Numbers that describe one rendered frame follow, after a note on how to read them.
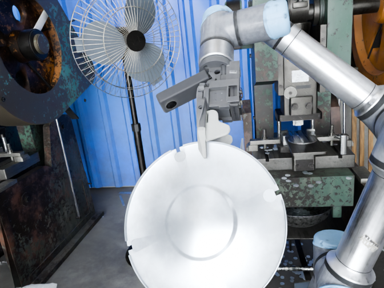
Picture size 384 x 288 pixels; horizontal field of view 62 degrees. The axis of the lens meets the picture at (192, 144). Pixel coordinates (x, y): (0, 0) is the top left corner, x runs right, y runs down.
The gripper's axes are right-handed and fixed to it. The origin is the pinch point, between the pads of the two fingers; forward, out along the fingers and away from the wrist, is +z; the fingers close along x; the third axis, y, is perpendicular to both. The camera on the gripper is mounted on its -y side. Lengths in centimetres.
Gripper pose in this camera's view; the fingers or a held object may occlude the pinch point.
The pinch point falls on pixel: (202, 153)
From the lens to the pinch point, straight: 59.6
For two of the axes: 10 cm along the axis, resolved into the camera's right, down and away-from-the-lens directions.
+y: 9.8, -0.4, -2.2
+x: 2.1, 4.6, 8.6
